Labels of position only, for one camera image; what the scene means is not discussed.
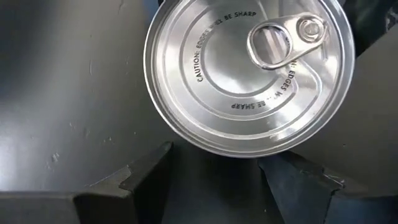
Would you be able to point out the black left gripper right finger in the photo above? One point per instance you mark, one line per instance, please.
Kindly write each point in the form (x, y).
(304, 193)

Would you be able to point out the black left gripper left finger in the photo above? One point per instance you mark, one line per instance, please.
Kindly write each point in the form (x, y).
(93, 208)

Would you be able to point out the silver can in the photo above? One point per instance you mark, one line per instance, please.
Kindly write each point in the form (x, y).
(236, 87)

